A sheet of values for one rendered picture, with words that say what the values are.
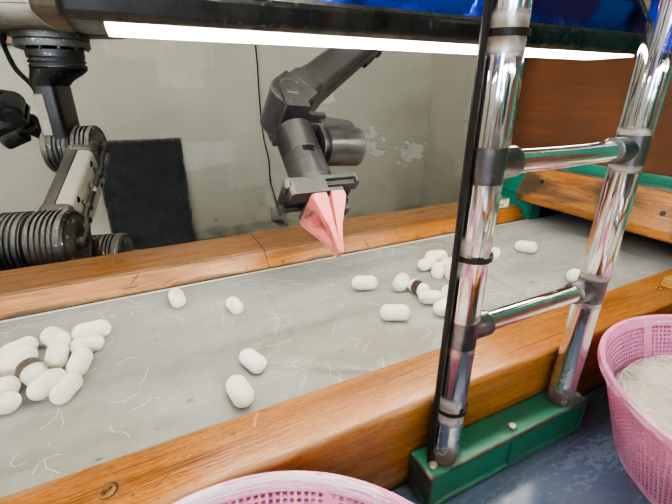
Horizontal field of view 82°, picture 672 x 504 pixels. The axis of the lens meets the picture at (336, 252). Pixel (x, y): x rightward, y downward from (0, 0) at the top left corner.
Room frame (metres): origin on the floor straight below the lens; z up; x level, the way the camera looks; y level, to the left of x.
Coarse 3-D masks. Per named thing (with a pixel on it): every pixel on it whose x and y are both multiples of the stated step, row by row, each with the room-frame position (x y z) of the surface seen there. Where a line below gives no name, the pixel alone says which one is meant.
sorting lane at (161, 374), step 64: (384, 256) 0.61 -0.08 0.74; (448, 256) 0.61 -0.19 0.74; (512, 256) 0.61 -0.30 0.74; (576, 256) 0.61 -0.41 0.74; (640, 256) 0.61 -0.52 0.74; (64, 320) 0.41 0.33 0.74; (128, 320) 0.41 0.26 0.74; (192, 320) 0.41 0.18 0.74; (256, 320) 0.41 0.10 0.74; (320, 320) 0.41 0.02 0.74; (384, 320) 0.41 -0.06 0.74; (128, 384) 0.30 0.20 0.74; (192, 384) 0.30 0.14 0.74; (256, 384) 0.30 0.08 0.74; (320, 384) 0.30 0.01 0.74; (0, 448) 0.22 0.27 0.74; (64, 448) 0.22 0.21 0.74; (128, 448) 0.22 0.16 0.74
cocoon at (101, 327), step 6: (78, 324) 0.37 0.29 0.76; (84, 324) 0.37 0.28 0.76; (90, 324) 0.37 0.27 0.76; (96, 324) 0.37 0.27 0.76; (102, 324) 0.37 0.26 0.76; (108, 324) 0.38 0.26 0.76; (72, 330) 0.36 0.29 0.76; (78, 330) 0.36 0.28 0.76; (84, 330) 0.36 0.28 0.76; (90, 330) 0.36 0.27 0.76; (96, 330) 0.37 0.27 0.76; (102, 330) 0.37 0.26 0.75; (108, 330) 0.37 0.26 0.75; (72, 336) 0.36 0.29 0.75; (78, 336) 0.36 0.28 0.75; (84, 336) 0.36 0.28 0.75; (102, 336) 0.37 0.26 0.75
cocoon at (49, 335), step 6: (48, 330) 0.36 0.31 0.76; (54, 330) 0.36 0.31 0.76; (60, 330) 0.36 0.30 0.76; (42, 336) 0.35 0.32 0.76; (48, 336) 0.35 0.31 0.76; (54, 336) 0.35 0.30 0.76; (60, 336) 0.35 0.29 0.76; (66, 336) 0.35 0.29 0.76; (42, 342) 0.35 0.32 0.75; (48, 342) 0.35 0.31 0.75; (66, 342) 0.35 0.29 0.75
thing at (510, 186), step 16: (512, 192) 0.87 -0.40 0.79; (528, 208) 0.82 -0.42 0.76; (544, 208) 0.86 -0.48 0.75; (544, 224) 0.78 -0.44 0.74; (560, 224) 0.78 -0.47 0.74; (576, 224) 0.78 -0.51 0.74; (624, 240) 0.69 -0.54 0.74; (640, 240) 0.69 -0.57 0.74; (656, 240) 0.69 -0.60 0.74; (656, 256) 0.61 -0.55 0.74
